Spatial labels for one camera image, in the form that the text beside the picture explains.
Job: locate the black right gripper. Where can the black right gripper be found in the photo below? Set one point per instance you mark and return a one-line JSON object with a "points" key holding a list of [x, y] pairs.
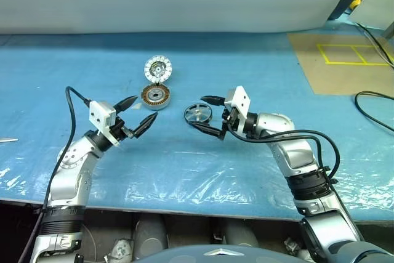
{"points": [[231, 119]]}

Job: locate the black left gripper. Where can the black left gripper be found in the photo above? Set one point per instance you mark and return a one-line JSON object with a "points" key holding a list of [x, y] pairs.
{"points": [[118, 130]]}

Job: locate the black spoked motor cover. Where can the black spoked motor cover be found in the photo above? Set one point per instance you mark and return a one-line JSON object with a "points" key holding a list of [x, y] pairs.
{"points": [[197, 112]]}

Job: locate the silver motor stator housing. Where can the silver motor stator housing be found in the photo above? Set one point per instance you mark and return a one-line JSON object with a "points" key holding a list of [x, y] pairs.
{"points": [[147, 96]]}

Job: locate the motor disc with white segments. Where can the motor disc with white segments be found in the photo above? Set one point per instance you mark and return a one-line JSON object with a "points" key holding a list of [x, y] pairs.
{"points": [[157, 69]]}

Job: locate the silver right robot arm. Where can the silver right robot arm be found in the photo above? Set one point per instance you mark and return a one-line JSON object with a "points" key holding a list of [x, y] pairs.
{"points": [[295, 152]]}

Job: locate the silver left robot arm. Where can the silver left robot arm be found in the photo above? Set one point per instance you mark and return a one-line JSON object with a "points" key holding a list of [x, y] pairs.
{"points": [[70, 167]]}

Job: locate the blue foam table mat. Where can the blue foam table mat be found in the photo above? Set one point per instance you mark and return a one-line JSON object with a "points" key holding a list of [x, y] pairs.
{"points": [[246, 75]]}

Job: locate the clear plastic film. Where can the clear plastic film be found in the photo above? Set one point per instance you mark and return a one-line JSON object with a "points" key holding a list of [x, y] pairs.
{"points": [[200, 183]]}

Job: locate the brown cardboard sheet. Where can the brown cardboard sheet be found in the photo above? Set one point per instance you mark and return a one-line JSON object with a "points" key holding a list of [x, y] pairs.
{"points": [[323, 78]]}

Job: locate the grey rounded cylinder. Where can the grey rounded cylinder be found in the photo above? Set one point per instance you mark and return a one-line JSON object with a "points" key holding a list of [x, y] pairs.
{"points": [[240, 233], [151, 235]]}

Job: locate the silver metal tool tip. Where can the silver metal tool tip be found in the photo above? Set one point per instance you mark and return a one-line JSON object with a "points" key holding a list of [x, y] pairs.
{"points": [[7, 139]]}

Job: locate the grey robot torso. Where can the grey robot torso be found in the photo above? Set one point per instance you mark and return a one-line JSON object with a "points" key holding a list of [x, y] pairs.
{"points": [[215, 258]]}

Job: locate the small yellow object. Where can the small yellow object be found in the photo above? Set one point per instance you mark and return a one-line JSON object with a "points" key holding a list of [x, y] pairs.
{"points": [[355, 2]]}

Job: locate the white flat panel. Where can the white flat panel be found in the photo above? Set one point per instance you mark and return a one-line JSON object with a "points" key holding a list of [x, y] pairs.
{"points": [[375, 7]]}

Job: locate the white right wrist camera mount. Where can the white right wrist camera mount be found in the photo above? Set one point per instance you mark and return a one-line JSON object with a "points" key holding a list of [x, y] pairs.
{"points": [[240, 98]]}

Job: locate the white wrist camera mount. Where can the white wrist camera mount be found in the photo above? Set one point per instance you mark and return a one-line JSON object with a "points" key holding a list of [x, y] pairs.
{"points": [[100, 112], [240, 98]]}

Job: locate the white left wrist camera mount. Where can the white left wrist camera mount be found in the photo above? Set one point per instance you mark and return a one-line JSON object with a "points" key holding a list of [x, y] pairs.
{"points": [[100, 112]]}

